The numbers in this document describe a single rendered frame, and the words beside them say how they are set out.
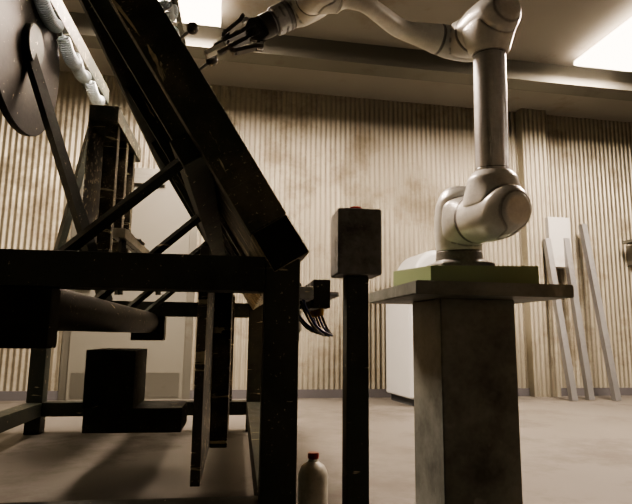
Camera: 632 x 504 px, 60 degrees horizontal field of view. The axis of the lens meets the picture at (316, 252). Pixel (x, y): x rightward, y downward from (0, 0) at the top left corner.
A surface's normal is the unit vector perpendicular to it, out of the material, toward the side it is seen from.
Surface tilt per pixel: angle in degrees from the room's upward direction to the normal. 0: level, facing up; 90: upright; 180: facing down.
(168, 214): 90
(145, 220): 90
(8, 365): 90
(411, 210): 90
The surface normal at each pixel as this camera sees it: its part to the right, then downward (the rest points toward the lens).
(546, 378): 0.18, -0.14
